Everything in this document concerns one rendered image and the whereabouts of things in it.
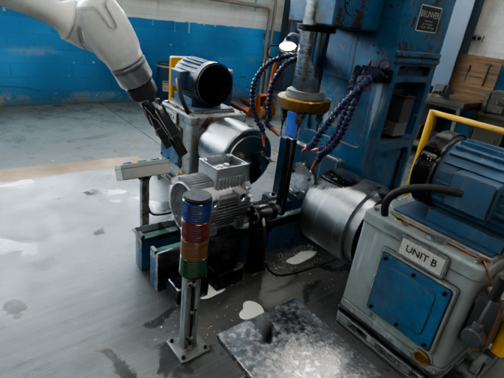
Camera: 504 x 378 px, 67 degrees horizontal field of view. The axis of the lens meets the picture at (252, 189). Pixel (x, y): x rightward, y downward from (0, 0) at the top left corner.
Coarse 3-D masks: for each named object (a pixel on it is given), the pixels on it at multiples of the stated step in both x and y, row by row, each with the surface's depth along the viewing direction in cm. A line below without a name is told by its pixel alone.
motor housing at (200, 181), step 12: (180, 180) 113; (192, 180) 111; (204, 180) 113; (180, 192) 120; (216, 192) 113; (228, 192) 115; (180, 204) 122; (228, 204) 113; (240, 204) 116; (252, 204) 119; (180, 216) 121; (216, 216) 111; (228, 216) 114; (180, 228) 118
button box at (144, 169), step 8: (152, 160) 129; (160, 160) 130; (168, 160) 132; (120, 168) 123; (128, 168) 123; (136, 168) 125; (144, 168) 127; (152, 168) 128; (160, 168) 130; (168, 168) 132; (120, 176) 124; (128, 176) 123; (136, 176) 125; (144, 176) 127
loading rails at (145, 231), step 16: (288, 208) 151; (160, 224) 120; (272, 224) 132; (288, 224) 138; (144, 240) 114; (160, 240) 118; (176, 240) 122; (224, 240) 120; (240, 240) 124; (272, 240) 136; (288, 240) 142; (144, 256) 117; (160, 256) 106; (176, 256) 110; (208, 256) 118; (224, 256) 123; (240, 256) 129; (160, 272) 109; (176, 272) 112; (160, 288) 111
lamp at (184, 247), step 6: (186, 246) 79; (192, 246) 79; (198, 246) 79; (204, 246) 80; (180, 252) 82; (186, 252) 80; (192, 252) 79; (198, 252) 80; (204, 252) 81; (186, 258) 80; (192, 258) 80; (198, 258) 80; (204, 258) 81
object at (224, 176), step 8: (200, 160) 116; (208, 160) 119; (216, 160) 121; (224, 160) 123; (232, 160) 123; (240, 160) 120; (200, 168) 117; (208, 168) 114; (216, 168) 111; (224, 168) 112; (232, 168) 114; (240, 168) 116; (248, 168) 118; (208, 176) 114; (216, 176) 111; (224, 176) 113; (232, 176) 115; (240, 176) 117; (216, 184) 112; (224, 184) 114; (232, 184) 116; (240, 184) 119
